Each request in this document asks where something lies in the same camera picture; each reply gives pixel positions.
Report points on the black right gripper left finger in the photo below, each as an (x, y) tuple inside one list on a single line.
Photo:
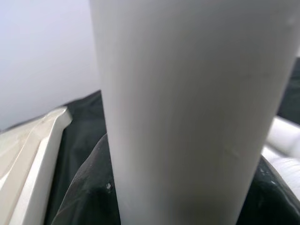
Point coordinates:
[(93, 187)]

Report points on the white plastic table top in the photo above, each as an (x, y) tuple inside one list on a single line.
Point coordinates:
[(28, 164)]

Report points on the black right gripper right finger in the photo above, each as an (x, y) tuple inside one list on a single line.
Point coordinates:
[(276, 206)]

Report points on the black table cloth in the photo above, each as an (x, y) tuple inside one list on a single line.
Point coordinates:
[(86, 117)]

